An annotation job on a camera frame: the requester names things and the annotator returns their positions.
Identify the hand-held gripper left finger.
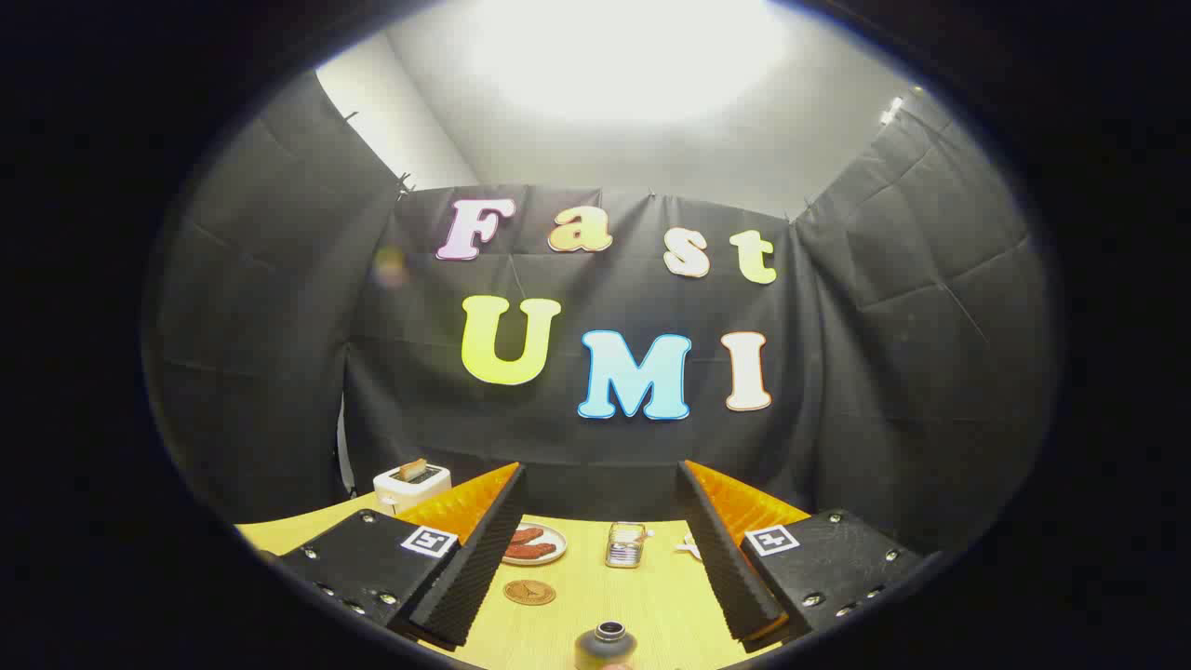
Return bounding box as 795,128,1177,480
277,462,529,650

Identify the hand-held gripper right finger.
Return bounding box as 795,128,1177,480
675,460,922,652

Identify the silver juice bottle green label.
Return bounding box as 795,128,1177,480
574,621,639,670

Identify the white round plate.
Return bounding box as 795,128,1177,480
501,524,569,567

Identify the cream toaster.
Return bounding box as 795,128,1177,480
373,462,453,516

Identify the clear square holder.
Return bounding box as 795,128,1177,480
605,522,648,570

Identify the wooden table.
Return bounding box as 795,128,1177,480
234,493,792,670

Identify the black backdrop cloth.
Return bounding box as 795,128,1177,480
144,70,1057,559

